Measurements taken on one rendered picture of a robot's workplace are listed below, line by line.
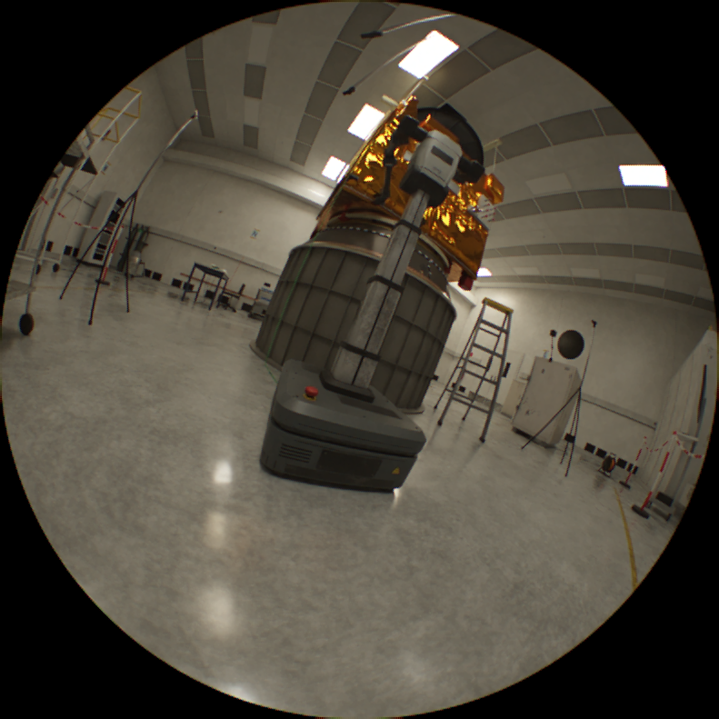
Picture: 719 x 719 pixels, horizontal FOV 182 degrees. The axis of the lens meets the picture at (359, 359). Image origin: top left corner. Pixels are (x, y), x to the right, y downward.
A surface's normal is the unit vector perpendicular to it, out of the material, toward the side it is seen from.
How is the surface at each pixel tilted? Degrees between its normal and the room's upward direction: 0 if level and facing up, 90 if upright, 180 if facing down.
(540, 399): 90
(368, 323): 90
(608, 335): 90
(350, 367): 90
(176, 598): 0
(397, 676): 0
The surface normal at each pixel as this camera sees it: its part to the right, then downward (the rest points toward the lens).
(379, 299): 0.27, 0.18
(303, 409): 0.45, -0.53
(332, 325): -0.14, 0.02
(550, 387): -0.84, -0.29
